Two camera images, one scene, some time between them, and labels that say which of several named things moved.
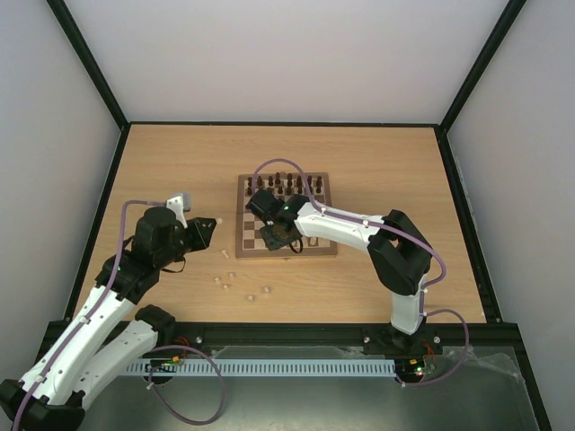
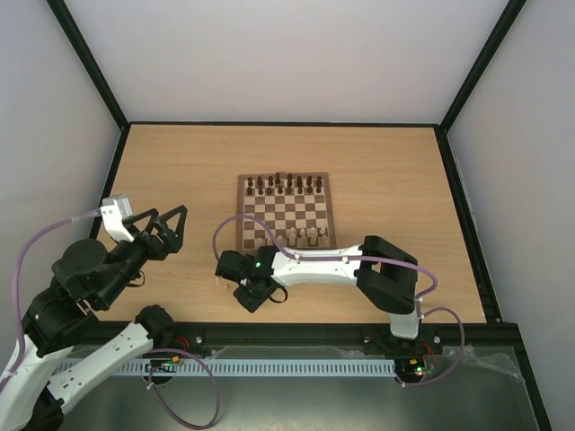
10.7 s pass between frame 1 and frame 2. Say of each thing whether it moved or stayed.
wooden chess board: stayed
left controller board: stayed
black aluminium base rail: stayed
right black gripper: moved
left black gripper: moved
